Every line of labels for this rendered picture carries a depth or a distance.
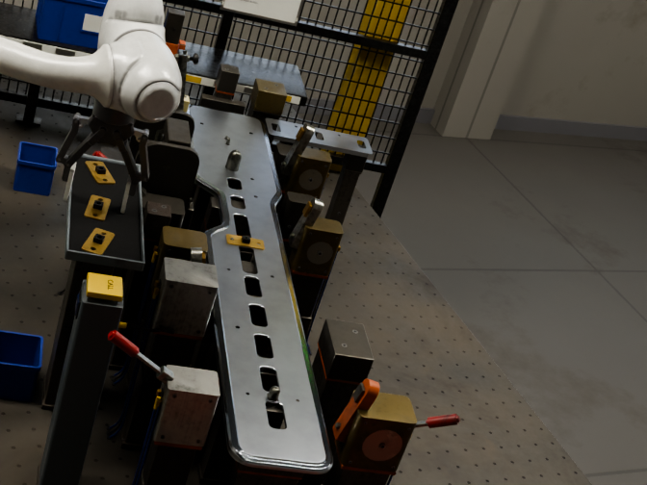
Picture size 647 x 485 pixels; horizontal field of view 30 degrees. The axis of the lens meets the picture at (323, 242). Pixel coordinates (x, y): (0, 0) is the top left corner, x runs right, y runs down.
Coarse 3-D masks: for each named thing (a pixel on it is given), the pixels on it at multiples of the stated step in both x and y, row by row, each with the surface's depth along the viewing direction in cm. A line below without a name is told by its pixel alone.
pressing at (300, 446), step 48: (192, 144) 294; (240, 144) 303; (240, 192) 281; (240, 288) 246; (288, 288) 251; (240, 336) 231; (288, 336) 236; (240, 384) 219; (288, 384) 223; (240, 432) 207; (288, 432) 211
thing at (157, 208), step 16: (144, 208) 246; (160, 208) 244; (144, 224) 242; (160, 224) 243; (144, 240) 244; (144, 256) 247; (144, 272) 249; (128, 288) 253; (144, 288) 251; (128, 304) 252; (128, 320) 255; (128, 336) 257; (112, 352) 261; (112, 368) 260
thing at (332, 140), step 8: (272, 120) 321; (280, 120) 323; (280, 128) 318; (288, 128) 320; (296, 128) 321; (320, 128) 326; (280, 136) 314; (288, 136) 316; (328, 136) 323; (336, 136) 325; (344, 136) 326; (352, 136) 328; (312, 144) 317; (320, 144) 317; (328, 144) 318; (336, 144) 320; (344, 144) 321; (352, 144) 323; (368, 144) 326; (344, 152) 319; (352, 152) 320; (360, 152) 320; (368, 152) 321
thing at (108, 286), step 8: (88, 272) 206; (88, 280) 204; (96, 280) 205; (104, 280) 205; (112, 280) 206; (120, 280) 207; (88, 288) 202; (96, 288) 203; (104, 288) 204; (112, 288) 204; (120, 288) 205; (96, 296) 202; (104, 296) 202; (112, 296) 203; (120, 296) 203
